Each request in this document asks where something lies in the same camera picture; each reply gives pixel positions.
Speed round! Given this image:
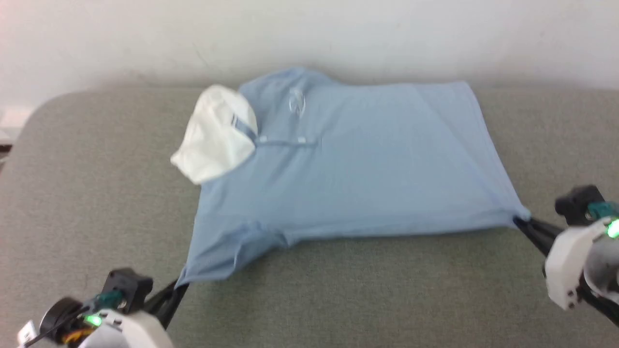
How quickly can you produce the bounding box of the gripper teal plug cable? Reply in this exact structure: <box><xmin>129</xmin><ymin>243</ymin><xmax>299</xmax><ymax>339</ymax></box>
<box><xmin>24</xmin><ymin>290</ymin><xmax>122</xmax><ymax>347</ymax></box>
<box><xmin>588</xmin><ymin>202</ymin><xmax>619</xmax><ymax>219</ymax></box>

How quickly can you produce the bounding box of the right gripper teal plug cable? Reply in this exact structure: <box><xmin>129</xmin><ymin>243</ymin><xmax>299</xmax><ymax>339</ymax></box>
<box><xmin>588</xmin><ymin>202</ymin><xmax>619</xmax><ymax>219</ymax></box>

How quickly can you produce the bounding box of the grey fabric sofa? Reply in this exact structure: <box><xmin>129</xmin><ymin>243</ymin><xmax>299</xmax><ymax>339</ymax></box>
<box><xmin>0</xmin><ymin>85</ymin><xmax>619</xmax><ymax>348</ymax></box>

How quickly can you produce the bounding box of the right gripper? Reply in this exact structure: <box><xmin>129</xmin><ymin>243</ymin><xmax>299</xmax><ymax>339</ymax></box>
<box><xmin>514</xmin><ymin>185</ymin><xmax>619</xmax><ymax>310</ymax></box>

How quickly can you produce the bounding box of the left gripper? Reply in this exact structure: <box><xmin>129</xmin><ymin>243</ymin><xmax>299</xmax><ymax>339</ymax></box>
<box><xmin>17</xmin><ymin>268</ymin><xmax>189</xmax><ymax>348</ymax></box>

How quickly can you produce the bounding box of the blue polo shirt white collar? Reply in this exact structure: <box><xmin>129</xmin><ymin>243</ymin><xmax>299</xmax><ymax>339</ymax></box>
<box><xmin>170</xmin><ymin>67</ymin><xmax>532</xmax><ymax>289</ymax></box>

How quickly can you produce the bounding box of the left gripper teal plug cable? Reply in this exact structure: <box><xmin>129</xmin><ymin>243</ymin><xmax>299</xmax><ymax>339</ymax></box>
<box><xmin>24</xmin><ymin>290</ymin><xmax>122</xmax><ymax>347</ymax></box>

